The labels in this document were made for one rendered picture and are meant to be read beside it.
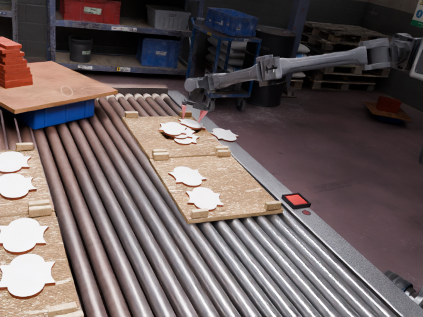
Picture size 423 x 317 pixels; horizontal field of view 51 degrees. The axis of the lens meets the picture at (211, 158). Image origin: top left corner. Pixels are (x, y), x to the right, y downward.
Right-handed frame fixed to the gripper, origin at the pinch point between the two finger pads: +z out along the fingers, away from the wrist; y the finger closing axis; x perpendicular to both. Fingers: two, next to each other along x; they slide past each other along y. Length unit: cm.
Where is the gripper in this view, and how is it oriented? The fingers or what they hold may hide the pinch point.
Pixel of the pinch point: (191, 120)
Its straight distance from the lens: 207.4
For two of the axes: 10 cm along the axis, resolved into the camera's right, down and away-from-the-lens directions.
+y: 9.5, 2.0, 2.2
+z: -2.6, 9.1, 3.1
